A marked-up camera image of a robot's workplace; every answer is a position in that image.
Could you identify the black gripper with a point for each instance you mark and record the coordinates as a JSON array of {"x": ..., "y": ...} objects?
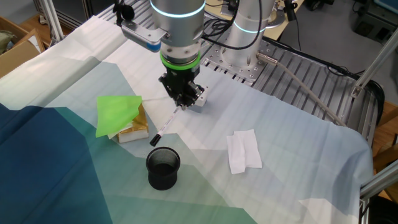
[{"x": 182, "y": 81}]

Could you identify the white marker pen black cap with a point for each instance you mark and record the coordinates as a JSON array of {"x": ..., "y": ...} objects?
[{"x": 166, "y": 126}]

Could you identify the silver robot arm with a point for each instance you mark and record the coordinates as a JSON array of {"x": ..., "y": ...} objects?
[{"x": 180, "y": 31}]

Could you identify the black mesh pen holder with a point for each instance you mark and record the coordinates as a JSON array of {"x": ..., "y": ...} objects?
[{"x": 161, "y": 182}]

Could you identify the grey box green push button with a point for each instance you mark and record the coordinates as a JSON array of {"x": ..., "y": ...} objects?
[{"x": 200, "y": 104}]

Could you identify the gold tissue box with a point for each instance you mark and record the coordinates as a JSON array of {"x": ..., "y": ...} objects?
[{"x": 136, "y": 130}]

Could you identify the green cloth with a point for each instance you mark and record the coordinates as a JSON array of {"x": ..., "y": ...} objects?
[{"x": 115, "y": 112}]

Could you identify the flat white paper napkin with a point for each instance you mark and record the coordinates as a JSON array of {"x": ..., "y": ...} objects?
[{"x": 245, "y": 152}]

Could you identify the blue green white tablecloth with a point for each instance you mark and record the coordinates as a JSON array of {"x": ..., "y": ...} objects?
[{"x": 280, "y": 130}]

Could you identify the light wooden desk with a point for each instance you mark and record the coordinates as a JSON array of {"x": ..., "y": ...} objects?
[{"x": 280, "y": 32}]

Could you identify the round silver stand base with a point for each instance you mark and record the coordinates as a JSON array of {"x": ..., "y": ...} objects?
[{"x": 276, "y": 21}]

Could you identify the dark metal cabinet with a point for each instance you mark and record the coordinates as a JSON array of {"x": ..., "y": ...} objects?
[{"x": 74, "y": 9}]

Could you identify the brown cardboard box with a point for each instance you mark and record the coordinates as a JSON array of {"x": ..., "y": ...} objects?
[{"x": 15, "y": 56}]

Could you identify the olive green bag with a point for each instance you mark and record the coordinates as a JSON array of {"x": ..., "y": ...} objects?
[{"x": 4, "y": 40}]

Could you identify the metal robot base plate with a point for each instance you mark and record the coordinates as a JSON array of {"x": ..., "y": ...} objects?
[{"x": 248, "y": 74}]

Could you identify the silver wrist camera bar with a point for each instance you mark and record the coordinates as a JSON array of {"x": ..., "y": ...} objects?
[{"x": 140, "y": 34}]

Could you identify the aluminium frame post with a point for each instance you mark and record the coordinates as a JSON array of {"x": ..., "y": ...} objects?
[{"x": 53, "y": 18}]

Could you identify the aluminium frame profile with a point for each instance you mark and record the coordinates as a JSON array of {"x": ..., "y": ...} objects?
[
  {"x": 379, "y": 182},
  {"x": 373, "y": 67}
]

